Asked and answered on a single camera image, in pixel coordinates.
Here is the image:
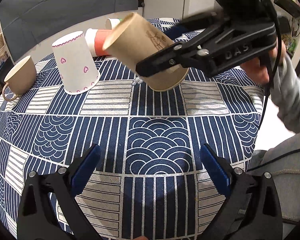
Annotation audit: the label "brown kraft paper cup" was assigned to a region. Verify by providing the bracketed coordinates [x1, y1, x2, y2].
[103, 12, 188, 92]

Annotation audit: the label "grey sleeved right forearm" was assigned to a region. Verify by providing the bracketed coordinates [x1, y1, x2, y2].
[270, 55, 300, 133]

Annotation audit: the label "white cup green band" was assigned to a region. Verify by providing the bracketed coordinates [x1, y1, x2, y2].
[105, 18, 122, 30]

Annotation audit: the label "white cup orange band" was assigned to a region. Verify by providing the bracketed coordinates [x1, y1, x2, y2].
[85, 28, 112, 57]

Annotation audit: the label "white cup pink hearts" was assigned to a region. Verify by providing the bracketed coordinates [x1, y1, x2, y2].
[52, 31, 100, 95]

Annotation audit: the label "person right hand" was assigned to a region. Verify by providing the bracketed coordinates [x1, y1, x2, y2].
[240, 40, 286, 85]

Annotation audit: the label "crumpled clear plastic scrap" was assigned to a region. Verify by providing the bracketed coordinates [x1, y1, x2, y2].
[132, 77, 143, 86]

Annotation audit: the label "blue white patterned tablecloth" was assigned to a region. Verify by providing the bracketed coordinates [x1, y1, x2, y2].
[0, 54, 263, 239]

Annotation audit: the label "beige ceramic mug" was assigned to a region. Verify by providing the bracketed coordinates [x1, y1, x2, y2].
[2, 55, 37, 102]

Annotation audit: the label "grey cloth covered television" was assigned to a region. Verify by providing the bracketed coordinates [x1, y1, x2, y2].
[0, 0, 138, 60]

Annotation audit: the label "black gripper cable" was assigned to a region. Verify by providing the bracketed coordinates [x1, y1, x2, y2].
[246, 0, 300, 173]

